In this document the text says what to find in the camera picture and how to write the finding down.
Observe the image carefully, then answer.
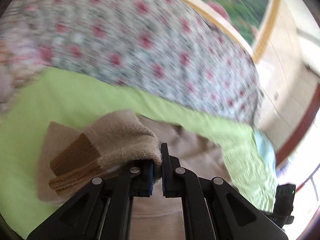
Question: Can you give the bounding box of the beige knit sweater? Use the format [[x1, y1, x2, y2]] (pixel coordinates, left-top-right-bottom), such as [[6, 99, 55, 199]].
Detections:
[[38, 111, 229, 239]]

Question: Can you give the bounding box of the light blue quilt edge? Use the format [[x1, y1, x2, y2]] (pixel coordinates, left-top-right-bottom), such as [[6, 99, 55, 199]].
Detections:
[[254, 129, 276, 170]]

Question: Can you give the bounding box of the light green bed sheet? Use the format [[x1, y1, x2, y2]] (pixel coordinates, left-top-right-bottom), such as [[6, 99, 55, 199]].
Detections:
[[1, 68, 277, 238]]

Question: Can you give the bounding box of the rose floral bedspread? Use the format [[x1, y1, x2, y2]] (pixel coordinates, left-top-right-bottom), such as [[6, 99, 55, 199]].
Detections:
[[1, 0, 262, 125]]

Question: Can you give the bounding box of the gold framed floral painting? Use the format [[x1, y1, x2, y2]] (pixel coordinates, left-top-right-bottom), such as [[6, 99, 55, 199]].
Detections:
[[184, 0, 280, 63]]

